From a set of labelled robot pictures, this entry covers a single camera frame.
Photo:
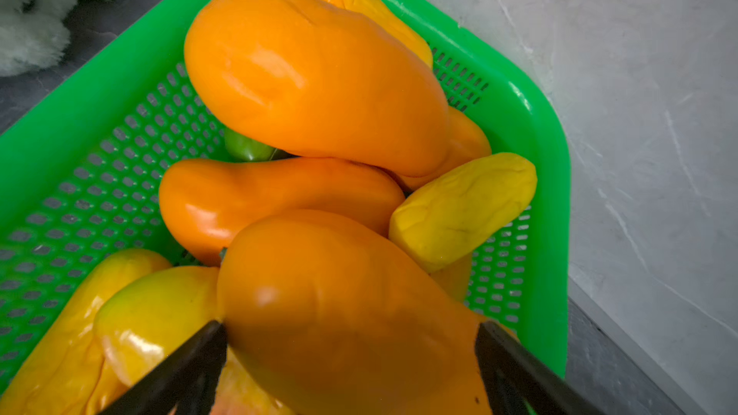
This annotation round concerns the green plastic basket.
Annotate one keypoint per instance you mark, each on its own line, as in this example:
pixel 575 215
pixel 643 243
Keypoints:
pixel 80 176

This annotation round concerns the yellow mango right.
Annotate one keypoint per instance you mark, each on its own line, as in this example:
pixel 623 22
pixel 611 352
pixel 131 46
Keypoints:
pixel 451 216

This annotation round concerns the yellow mango bottom left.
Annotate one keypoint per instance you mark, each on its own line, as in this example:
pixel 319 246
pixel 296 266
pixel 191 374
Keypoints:
pixel 67 372

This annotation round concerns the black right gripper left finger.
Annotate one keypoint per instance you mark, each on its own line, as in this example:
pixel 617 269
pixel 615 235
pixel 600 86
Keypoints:
pixel 185 382

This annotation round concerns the yellow-green mango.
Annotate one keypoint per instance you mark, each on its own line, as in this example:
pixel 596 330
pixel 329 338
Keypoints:
pixel 152 317

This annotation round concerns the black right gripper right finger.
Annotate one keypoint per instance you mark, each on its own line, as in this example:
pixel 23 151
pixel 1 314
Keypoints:
pixel 517 382

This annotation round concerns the yellow mango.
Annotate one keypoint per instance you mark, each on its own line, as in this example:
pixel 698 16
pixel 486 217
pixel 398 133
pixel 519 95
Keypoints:
pixel 67 372
pixel 451 216

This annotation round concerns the large orange mango top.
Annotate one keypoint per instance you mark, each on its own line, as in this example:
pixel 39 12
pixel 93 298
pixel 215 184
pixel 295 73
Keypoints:
pixel 317 81

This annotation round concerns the green mango small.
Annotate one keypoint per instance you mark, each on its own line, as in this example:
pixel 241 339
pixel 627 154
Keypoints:
pixel 248 150

